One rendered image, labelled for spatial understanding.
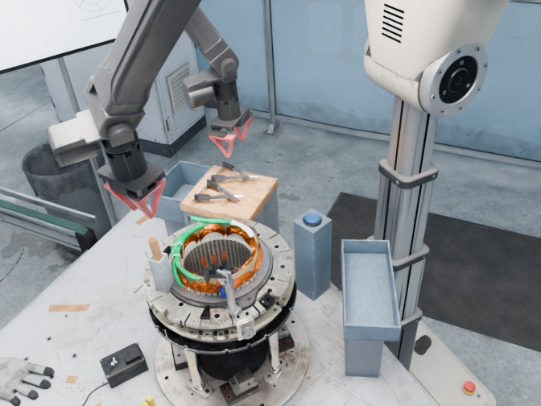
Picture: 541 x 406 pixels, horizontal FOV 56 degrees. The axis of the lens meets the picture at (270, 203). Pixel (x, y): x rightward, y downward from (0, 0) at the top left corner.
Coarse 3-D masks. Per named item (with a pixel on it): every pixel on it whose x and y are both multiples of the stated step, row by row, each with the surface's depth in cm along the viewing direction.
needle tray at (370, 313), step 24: (360, 240) 116; (384, 240) 116; (360, 264) 116; (384, 264) 116; (360, 288) 110; (384, 288) 110; (360, 312) 105; (384, 312) 105; (360, 336) 99; (384, 336) 99; (360, 360) 117
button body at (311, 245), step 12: (300, 216) 130; (324, 216) 129; (300, 228) 127; (312, 228) 126; (324, 228) 127; (300, 240) 130; (312, 240) 126; (324, 240) 130; (300, 252) 133; (312, 252) 128; (324, 252) 132; (300, 264) 135; (312, 264) 131; (324, 264) 135; (300, 276) 138; (312, 276) 134; (324, 276) 138; (300, 288) 142; (312, 288) 137; (324, 288) 141; (312, 300) 140
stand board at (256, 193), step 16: (208, 176) 140; (192, 192) 135; (208, 192) 135; (240, 192) 134; (256, 192) 133; (272, 192) 136; (192, 208) 130; (208, 208) 129; (224, 208) 129; (240, 208) 128; (256, 208) 128
